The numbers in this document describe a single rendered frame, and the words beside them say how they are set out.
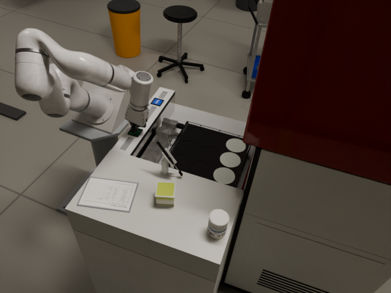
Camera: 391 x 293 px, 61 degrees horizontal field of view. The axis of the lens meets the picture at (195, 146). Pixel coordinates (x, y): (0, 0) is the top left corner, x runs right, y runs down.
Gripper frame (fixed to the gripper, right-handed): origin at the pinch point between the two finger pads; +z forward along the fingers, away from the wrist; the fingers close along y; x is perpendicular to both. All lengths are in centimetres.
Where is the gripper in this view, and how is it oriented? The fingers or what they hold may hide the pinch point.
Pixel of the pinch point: (134, 128)
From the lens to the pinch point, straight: 161.9
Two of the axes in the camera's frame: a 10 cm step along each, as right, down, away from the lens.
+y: -9.1, -4.1, 0.5
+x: -3.3, 6.5, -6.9
